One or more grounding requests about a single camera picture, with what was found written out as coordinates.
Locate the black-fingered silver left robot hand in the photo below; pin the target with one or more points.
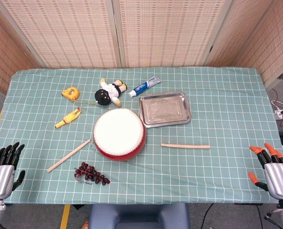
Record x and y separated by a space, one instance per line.
1 176

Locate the orange-tipped silver right robot hand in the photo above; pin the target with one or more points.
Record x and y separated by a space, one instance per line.
278 177

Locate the wooden drumstick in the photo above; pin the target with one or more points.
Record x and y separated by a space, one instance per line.
186 146
68 155

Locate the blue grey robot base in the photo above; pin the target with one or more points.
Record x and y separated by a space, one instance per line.
139 215

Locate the green checkered tablecloth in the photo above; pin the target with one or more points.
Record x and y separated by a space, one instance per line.
215 114

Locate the red drum with white skin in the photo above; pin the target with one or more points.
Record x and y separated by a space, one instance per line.
118 131

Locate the white power strip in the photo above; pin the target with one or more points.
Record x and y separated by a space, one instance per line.
282 115

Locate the dark red grape bunch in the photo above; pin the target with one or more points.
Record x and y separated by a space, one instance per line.
90 173

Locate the yellow rubber chicken toy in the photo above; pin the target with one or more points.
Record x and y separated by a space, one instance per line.
68 118

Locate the yellow tape measure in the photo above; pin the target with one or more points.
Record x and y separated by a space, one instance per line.
70 93

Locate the stainless steel tray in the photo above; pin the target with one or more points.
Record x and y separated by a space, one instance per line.
164 109

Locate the black white plush doll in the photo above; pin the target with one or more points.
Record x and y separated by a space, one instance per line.
108 91

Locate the bamboo folding screen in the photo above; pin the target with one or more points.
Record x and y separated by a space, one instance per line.
72 31

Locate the blue white toothpaste tube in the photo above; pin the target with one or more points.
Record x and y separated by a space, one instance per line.
144 86

